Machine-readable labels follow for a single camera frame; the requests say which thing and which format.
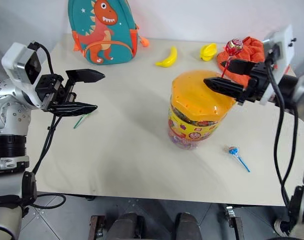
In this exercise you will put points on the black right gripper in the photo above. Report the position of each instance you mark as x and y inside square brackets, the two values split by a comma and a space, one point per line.
[258, 80]

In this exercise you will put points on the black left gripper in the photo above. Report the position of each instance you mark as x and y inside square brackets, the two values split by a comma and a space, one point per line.
[50, 88]

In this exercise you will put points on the red lollipop with red stick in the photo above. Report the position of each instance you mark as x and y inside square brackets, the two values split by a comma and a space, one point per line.
[234, 47]

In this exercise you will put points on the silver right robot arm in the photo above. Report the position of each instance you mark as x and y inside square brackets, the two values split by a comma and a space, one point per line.
[303, 90]

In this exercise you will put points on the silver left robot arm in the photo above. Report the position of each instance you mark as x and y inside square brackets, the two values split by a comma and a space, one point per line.
[6, 110]

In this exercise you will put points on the lollipop jar with orange lid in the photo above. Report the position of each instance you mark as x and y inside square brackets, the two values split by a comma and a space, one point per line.
[194, 100]

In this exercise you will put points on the green lollipop stick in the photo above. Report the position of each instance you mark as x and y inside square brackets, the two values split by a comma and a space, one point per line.
[79, 122]

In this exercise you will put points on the orange crumpled cloth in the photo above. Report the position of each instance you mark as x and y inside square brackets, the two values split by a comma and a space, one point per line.
[253, 48]

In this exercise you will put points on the small yellow toy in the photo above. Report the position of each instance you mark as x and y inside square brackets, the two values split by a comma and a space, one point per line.
[208, 52]

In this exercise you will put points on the teal dinosaur backpack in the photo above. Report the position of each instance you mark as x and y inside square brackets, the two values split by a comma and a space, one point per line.
[104, 32]

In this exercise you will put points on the yellow toy banana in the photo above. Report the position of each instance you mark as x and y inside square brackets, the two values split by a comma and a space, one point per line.
[169, 58]

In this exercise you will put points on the blue lollipop with blue stick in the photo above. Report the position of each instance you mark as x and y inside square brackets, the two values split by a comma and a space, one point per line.
[233, 151]

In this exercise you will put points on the dark rounded shape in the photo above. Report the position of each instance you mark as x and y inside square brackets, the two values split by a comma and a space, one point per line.
[126, 226]
[188, 226]

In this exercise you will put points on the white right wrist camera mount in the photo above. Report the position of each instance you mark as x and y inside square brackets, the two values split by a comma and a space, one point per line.
[282, 40]

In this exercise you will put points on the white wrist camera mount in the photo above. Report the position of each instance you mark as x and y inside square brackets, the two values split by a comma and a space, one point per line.
[17, 60]
[282, 40]

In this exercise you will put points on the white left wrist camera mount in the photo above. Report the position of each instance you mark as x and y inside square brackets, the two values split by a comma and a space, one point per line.
[17, 60]

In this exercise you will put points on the brown metal bracket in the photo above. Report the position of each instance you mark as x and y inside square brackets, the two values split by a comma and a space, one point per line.
[95, 227]

